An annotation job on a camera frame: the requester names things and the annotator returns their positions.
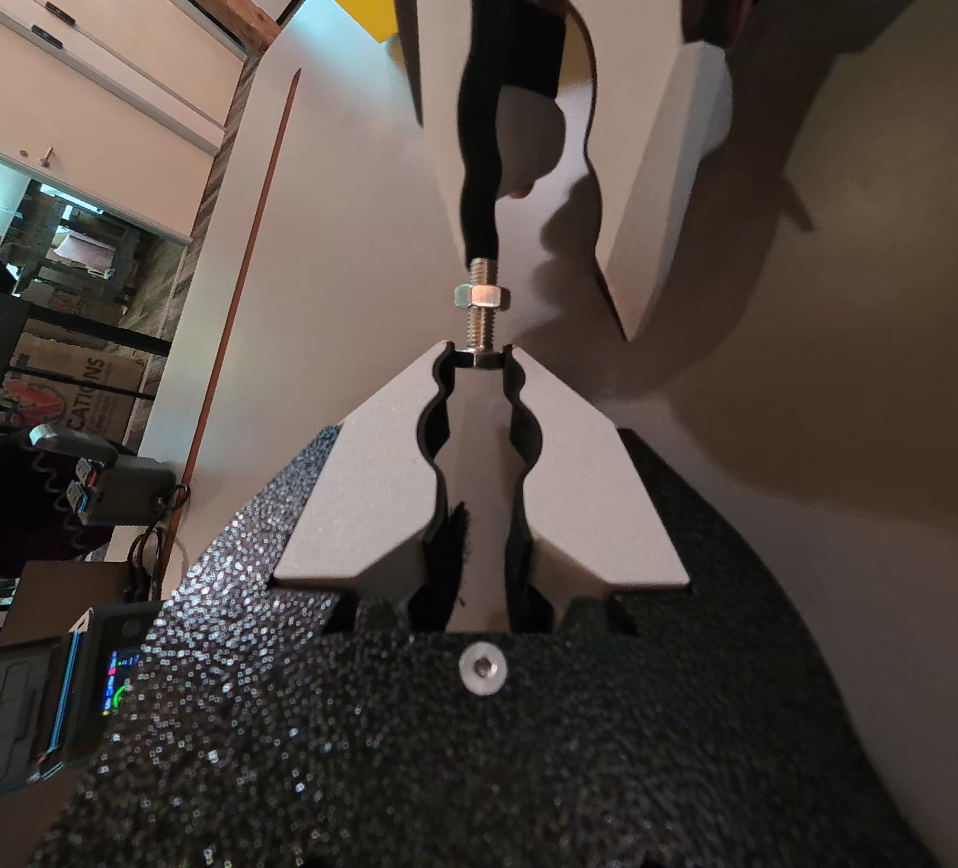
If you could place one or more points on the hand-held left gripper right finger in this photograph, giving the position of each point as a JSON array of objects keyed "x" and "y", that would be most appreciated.
[{"x": 599, "y": 494}]

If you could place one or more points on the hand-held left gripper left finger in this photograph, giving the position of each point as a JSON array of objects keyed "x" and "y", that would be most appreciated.
[{"x": 359, "y": 479}]

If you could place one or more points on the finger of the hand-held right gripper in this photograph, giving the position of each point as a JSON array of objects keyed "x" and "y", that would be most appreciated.
[
  {"x": 644, "y": 97},
  {"x": 441, "y": 60}
]

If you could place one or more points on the silver hex bolt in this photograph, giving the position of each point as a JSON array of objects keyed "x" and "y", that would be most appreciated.
[{"x": 482, "y": 333}]

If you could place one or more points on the silver hex nut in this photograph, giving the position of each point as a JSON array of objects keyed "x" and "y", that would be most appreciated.
[{"x": 483, "y": 296}]

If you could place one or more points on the black battery charger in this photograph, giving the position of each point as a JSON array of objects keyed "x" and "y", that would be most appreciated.
[{"x": 120, "y": 483}]

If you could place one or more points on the printed cardboard box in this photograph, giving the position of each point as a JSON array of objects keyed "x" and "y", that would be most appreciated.
[{"x": 82, "y": 389}]

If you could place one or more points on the white door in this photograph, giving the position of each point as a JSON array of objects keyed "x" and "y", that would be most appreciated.
[
  {"x": 97, "y": 127},
  {"x": 135, "y": 22}
]

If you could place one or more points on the metal storage shelf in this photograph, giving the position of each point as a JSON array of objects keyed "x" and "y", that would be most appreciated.
[{"x": 82, "y": 262}]

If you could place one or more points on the black portable power station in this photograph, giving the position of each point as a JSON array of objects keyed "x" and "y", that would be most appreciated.
[{"x": 45, "y": 703}]

